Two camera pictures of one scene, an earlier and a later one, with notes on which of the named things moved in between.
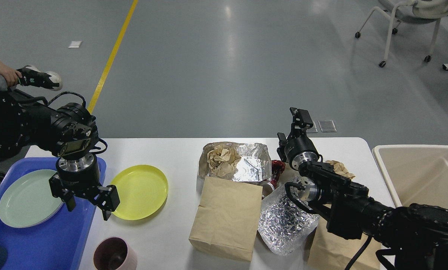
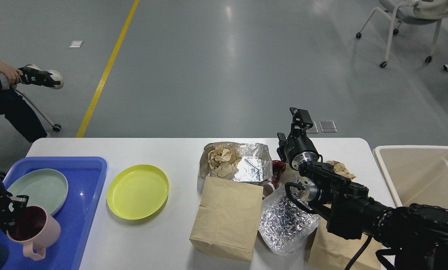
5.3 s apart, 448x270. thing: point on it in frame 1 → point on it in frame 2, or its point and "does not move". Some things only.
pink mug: [114, 253] → [37, 230]
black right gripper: [299, 149] does not move
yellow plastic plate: [143, 191] does not move
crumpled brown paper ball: [339, 168] does not move
